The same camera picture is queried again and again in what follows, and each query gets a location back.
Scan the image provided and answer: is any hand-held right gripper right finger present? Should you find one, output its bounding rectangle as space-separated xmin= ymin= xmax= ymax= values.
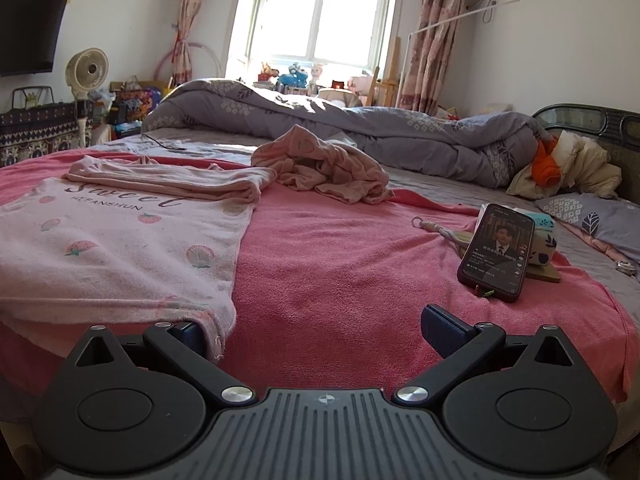
xmin=391 ymin=303 xmax=574 ymax=407

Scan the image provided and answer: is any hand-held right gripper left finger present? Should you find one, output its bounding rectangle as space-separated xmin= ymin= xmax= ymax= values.
xmin=74 ymin=321 xmax=260 ymax=409

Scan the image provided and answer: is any pink strawberry print shirt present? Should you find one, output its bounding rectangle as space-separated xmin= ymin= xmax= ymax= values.
xmin=0 ymin=155 xmax=278 ymax=363

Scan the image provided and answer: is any phone in maroon case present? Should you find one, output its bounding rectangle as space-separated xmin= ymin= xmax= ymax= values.
xmin=456 ymin=203 xmax=535 ymax=303

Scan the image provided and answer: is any pink towel blanket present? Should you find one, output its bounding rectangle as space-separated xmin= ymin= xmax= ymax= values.
xmin=0 ymin=147 xmax=635 ymax=411

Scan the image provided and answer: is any white tissue pack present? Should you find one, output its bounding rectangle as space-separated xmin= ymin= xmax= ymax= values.
xmin=477 ymin=205 xmax=558 ymax=266

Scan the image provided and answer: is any grey bed sheet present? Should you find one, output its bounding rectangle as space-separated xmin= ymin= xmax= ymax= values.
xmin=90 ymin=127 xmax=640 ymax=311

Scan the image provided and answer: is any grey floral pillow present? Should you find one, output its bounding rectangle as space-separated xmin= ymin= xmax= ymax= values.
xmin=535 ymin=194 xmax=640 ymax=266

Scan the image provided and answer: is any orange garment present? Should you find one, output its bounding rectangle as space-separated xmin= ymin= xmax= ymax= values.
xmin=531 ymin=139 xmax=561 ymax=186

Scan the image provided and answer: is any crumpled pink garment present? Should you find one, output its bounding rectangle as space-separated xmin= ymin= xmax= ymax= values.
xmin=250 ymin=125 xmax=396 ymax=207

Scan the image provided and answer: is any grey floral quilt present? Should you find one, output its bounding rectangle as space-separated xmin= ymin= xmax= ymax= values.
xmin=142 ymin=79 xmax=548 ymax=190

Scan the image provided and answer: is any cream padded jacket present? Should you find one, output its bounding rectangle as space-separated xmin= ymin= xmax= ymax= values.
xmin=506 ymin=130 xmax=623 ymax=200

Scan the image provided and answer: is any wooden easel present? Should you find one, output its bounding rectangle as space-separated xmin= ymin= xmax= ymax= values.
xmin=367 ymin=37 xmax=406 ymax=108

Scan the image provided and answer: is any dark bed headboard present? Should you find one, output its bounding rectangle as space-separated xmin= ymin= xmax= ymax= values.
xmin=530 ymin=104 xmax=640 ymax=196

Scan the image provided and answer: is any patterned cloth cover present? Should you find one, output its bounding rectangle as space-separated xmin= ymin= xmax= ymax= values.
xmin=0 ymin=102 xmax=93 ymax=168

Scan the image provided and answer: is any blue plush toy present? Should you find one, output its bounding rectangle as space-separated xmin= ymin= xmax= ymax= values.
xmin=277 ymin=62 xmax=311 ymax=88

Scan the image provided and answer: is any pink hula hoop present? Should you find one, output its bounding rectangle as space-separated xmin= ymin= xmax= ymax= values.
xmin=155 ymin=37 xmax=221 ymax=88

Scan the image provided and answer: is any white standing fan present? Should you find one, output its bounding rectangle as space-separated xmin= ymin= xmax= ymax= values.
xmin=66 ymin=48 xmax=111 ymax=146

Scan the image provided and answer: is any pink floral curtain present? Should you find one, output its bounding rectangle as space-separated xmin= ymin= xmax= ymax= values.
xmin=400 ymin=0 xmax=468 ymax=116
xmin=170 ymin=0 xmax=201 ymax=86

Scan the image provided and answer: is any black television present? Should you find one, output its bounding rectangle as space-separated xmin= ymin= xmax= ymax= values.
xmin=0 ymin=0 xmax=68 ymax=78

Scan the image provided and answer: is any black cable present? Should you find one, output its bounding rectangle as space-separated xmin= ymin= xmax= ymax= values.
xmin=141 ymin=132 xmax=188 ymax=152

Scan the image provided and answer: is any metal wire frame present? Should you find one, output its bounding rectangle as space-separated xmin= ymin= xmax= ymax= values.
xmin=11 ymin=86 xmax=55 ymax=111

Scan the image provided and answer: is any white clothes rail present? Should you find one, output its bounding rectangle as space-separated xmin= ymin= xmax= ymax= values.
xmin=407 ymin=2 xmax=498 ymax=111

